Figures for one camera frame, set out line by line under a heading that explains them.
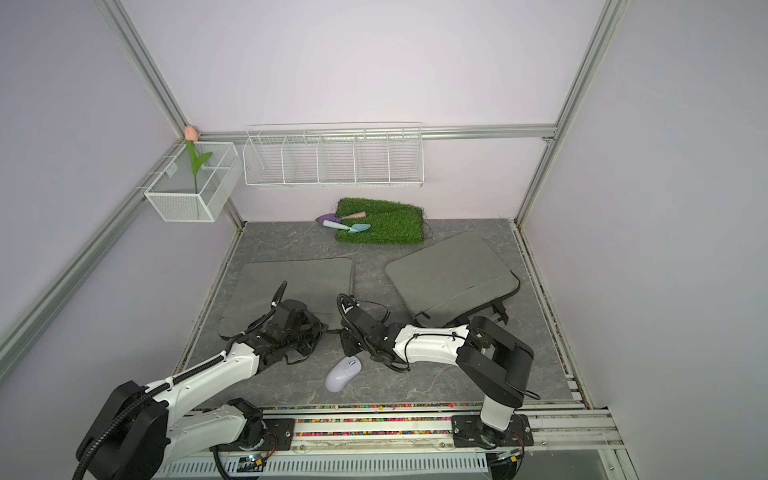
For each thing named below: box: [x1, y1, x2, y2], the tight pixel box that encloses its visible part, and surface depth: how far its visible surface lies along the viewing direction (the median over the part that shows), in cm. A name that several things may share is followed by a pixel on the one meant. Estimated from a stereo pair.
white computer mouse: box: [325, 355, 362, 393], surface depth 84 cm
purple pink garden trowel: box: [315, 211, 367, 224], surface depth 122 cm
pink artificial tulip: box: [184, 126, 213, 194], surface depth 92 cm
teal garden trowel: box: [322, 220, 371, 233], surface depth 119 cm
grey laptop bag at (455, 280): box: [385, 232, 521, 327], surface depth 101 cm
